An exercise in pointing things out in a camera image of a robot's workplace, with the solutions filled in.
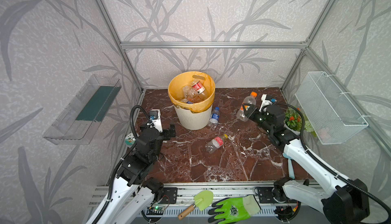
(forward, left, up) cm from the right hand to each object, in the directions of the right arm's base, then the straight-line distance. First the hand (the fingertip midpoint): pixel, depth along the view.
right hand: (244, 102), depth 78 cm
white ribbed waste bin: (-2, +27, -14) cm, 30 cm away
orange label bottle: (+8, +29, -2) cm, 30 cm away
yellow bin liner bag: (+16, +37, -3) cm, 41 cm away
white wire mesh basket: (-15, -34, +8) cm, 38 cm away
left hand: (-10, +38, +4) cm, 40 cm away
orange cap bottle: (0, -3, +2) cm, 4 cm away
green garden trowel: (-40, +22, -25) cm, 53 cm away
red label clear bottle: (+15, +24, -4) cm, 29 cm away
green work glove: (-44, +8, -23) cm, 51 cm away
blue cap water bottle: (+5, +14, -22) cm, 27 cm away
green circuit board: (-43, +44, -26) cm, 67 cm away
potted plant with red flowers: (-5, -29, -12) cm, 31 cm away
